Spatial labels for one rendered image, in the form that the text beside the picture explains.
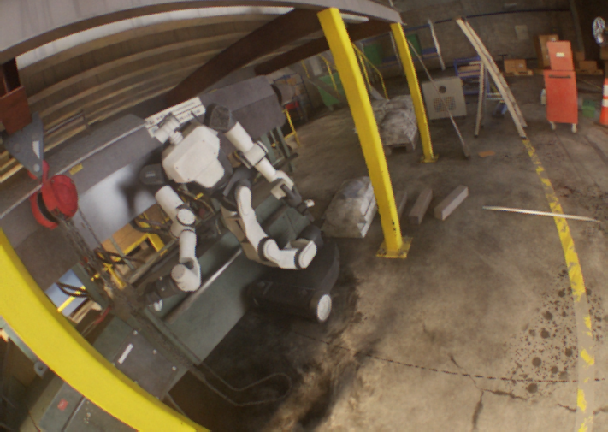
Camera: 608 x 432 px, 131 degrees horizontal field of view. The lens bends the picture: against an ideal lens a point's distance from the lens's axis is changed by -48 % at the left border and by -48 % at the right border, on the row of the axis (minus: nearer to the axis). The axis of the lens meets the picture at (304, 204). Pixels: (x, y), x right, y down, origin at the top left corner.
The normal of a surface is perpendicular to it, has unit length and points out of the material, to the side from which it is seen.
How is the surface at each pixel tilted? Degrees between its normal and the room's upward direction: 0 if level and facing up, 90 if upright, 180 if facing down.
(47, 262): 90
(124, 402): 90
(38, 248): 90
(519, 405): 0
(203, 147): 102
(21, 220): 78
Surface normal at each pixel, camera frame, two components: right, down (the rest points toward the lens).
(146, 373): 0.92, -0.18
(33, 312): 0.79, 0.00
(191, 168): 0.51, 0.42
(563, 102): -0.76, 0.50
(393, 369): -0.33, -0.84
